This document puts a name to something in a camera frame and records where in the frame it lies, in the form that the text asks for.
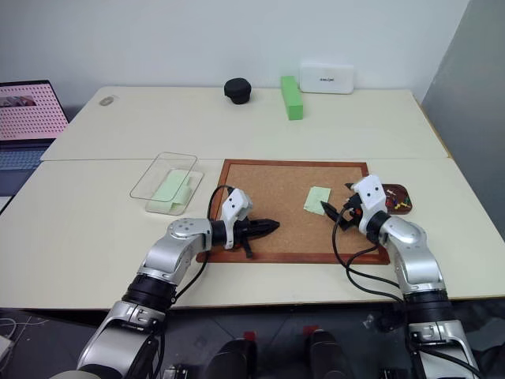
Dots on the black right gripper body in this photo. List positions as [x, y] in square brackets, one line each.
[350, 213]

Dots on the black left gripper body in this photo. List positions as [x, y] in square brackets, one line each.
[244, 233]

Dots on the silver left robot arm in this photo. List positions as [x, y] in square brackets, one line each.
[173, 252]

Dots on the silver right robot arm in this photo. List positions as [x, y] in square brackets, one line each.
[414, 256]

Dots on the green sticky note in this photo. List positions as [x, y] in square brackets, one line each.
[184, 195]
[167, 187]
[315, 199]

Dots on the brown wooden tray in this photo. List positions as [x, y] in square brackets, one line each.
[408, 211]

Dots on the clear plastic box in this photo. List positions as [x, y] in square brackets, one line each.
[158, 169]

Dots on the wood framed cork board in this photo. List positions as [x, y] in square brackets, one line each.
[276, 189]

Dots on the yellow pushpin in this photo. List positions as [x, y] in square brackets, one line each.
[402, 205]

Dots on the green rectangular block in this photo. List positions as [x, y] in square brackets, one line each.
[292, 98]

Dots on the white rectangular case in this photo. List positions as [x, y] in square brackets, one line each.
[326, 79]

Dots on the black round container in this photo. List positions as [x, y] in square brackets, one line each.
[238, 91]

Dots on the clear round tape roll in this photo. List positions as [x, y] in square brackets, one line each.
[106, 101]

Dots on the open laptop pink screen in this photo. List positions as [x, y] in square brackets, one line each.
[27, 110]

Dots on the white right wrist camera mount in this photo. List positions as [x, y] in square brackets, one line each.
[371, 193]

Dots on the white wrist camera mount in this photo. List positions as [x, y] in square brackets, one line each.
[371, 193]
[234, 205]

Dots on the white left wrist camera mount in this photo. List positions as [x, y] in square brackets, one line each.
[234, 205]

